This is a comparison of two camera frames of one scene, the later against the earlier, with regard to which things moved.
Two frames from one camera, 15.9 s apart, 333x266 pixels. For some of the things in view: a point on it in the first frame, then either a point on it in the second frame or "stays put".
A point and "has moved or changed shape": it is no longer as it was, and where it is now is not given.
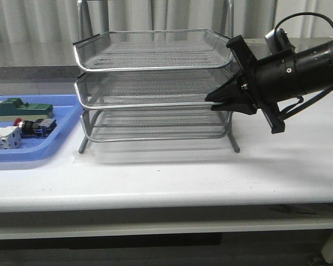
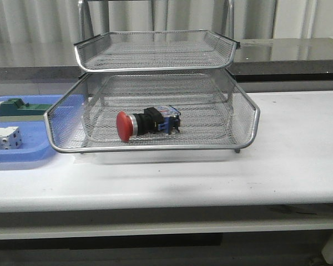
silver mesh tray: x=116 y=50 stays put
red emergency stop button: x=39 y=128 to x=165 y=118
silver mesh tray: x=113 y=90 has moved or changed shape
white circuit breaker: x=6 y=137 stays put
